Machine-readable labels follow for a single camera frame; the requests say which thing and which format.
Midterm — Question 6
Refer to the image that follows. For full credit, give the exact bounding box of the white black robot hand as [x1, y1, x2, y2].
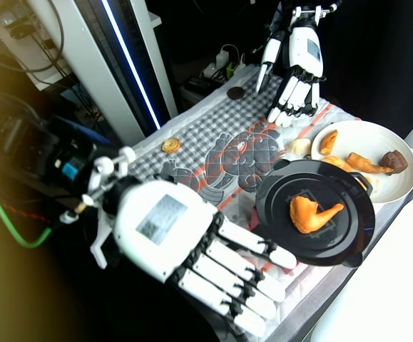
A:
[113, 180, 298, 338]
[255, 24, 327, 128]

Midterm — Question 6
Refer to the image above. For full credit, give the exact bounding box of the black frying pan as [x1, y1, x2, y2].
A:
[255, 158, 377, 268]

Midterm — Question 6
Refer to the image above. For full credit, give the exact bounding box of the white power strip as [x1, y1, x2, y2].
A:
[202, 44, 246, 80]

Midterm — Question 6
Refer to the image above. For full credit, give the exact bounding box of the small orange toy pastry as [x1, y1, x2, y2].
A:
[319, 130, 339, 156]

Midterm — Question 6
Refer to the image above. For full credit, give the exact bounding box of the white toy dumpling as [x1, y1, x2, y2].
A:
[286, 138, 312, 156]

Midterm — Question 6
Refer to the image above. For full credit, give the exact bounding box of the black power adapter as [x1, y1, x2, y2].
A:
[184, 76, 225, 95]

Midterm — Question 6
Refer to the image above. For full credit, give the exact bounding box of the white round plate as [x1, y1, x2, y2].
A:
[311, 120, 413, 204]

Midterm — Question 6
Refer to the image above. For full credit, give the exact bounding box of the grey quilt with bear print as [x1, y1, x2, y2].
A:
[129, 66, 413, 342]

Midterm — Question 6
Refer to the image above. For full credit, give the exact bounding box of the orange toy shrimp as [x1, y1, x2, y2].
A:
[320, 155, 374, 190]

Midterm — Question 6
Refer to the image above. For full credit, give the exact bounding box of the toy fried dough stick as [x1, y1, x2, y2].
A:
[347, 152, 395, 175]

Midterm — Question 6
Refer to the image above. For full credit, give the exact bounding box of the brown toy meat patty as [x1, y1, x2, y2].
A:
[379, 149, 409, 175]

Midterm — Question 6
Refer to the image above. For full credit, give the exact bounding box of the toy roast chicken leg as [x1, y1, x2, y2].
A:
[290, 195, 345, 235]

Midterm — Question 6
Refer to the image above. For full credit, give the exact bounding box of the white column with blue strip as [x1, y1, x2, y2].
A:
[27, 0, 178, 147]

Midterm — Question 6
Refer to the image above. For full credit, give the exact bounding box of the yellow butter ring cookie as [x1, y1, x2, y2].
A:
[161, 138, 182, 154]

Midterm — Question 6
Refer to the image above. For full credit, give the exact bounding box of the green cable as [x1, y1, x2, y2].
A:
[0, 170, 53, 249]

